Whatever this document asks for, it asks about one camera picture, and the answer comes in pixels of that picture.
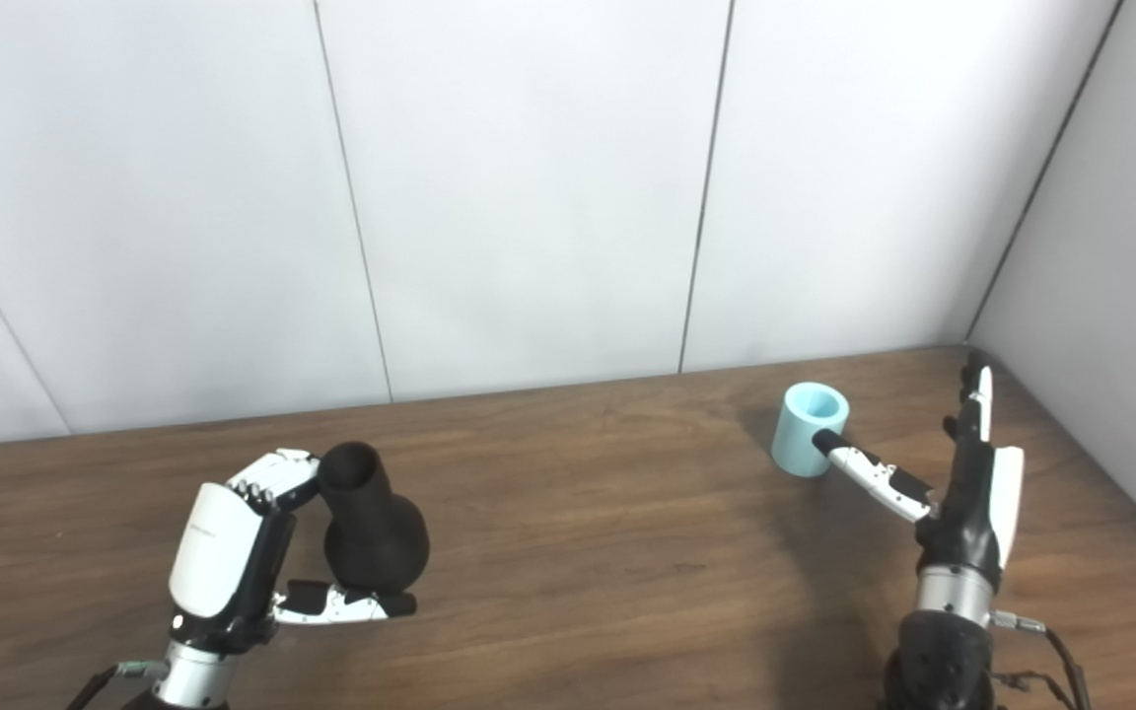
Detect white and black right hand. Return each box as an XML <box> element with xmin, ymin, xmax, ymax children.
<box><xmin>812</xmin><ymin>357</ymin><xmax>1026</xmax><ymax>593</ymax></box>

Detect white and black left hand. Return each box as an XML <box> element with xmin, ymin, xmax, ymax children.
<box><xmin>168</xmin><ymin>449</ymin><xmax>419</xmax><ymax>652</ymax></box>

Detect black nozzle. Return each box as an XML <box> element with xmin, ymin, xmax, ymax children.
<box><xmin>317</xmin><ymin>441</ymin><xmax>431</xmax><ymax>596</ymax></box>

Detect light-blue hose piece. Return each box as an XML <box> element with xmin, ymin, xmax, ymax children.
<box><xmin>771</xmin><ymin>382</ymin><xmax>851</xmax><ymax>479</ymax></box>

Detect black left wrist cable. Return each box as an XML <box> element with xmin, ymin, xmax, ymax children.
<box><xmin>65</xmin><ymin>661</ymin><xmax>170</xmax><ymax>710</ymax></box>

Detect thin black forearm wires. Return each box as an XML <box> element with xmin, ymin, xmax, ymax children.
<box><xmin>992</xmin><ymin>669</ymin><xmax>1072</xmax><ymax>696</ymax></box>

